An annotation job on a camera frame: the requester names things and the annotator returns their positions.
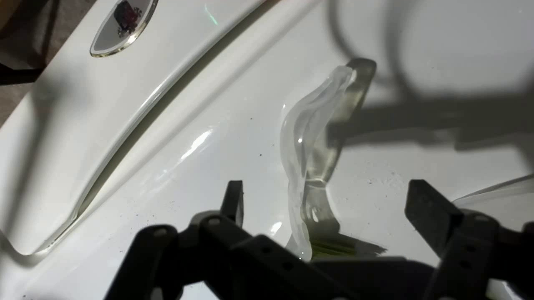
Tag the oval silver washer badge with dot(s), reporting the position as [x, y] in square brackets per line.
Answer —
[125, 28]

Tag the white washing machine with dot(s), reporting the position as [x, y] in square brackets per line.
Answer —
[193, 168]

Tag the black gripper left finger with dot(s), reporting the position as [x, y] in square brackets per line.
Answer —
[167, 261]

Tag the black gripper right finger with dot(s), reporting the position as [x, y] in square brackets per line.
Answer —
[467, 244]

